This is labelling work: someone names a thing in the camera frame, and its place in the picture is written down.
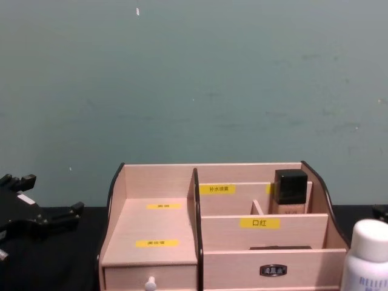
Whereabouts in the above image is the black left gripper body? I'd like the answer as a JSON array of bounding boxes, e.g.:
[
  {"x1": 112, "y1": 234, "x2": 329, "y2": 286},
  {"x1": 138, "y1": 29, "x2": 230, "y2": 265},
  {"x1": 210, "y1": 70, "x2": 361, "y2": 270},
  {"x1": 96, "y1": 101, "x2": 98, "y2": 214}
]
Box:
[{"x1": 0, "y1": 188, "x2": 52, "y2": 242}]

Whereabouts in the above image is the white plastic bottle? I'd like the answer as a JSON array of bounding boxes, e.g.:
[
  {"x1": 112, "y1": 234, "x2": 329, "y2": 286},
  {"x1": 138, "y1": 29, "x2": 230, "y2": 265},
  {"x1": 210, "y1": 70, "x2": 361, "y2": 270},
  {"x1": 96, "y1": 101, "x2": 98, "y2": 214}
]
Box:
[{"x1": 342, "y1": 218, "x2": 388, "y2": 291}]

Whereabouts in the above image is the foundation bottle black cap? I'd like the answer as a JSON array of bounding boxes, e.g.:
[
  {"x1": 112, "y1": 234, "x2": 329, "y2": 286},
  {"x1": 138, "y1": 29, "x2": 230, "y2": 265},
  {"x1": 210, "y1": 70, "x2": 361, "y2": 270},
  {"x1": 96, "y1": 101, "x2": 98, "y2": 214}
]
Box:
[{"x1": 273, "y1": 169, "x2": 314, "y2": 214}]

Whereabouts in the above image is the pale wooden desktop organizer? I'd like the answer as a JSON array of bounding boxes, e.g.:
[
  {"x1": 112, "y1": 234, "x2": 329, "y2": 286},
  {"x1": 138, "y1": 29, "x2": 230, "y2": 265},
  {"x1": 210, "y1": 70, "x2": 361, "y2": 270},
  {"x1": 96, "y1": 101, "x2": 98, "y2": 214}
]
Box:
[{"x1": 97, "y1": 160, "x2": 353, "y2": 291}]

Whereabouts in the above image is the small wooden drawer white knob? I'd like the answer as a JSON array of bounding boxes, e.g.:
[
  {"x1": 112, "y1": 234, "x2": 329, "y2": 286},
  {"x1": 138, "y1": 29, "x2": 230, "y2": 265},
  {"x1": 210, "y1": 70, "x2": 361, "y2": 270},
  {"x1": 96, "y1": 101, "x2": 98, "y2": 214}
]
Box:
[{"x1": 102, "y1": 264, "x2": 199, "y2": 291}]

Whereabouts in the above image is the wide wooden drawer metal handle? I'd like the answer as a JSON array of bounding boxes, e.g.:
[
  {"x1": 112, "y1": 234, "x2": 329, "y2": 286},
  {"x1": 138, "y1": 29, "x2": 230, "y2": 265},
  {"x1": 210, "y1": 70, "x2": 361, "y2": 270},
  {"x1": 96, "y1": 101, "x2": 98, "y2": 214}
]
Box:
[{"x1": 203, "y1": 249, "x2": 347, "y2": 289}]

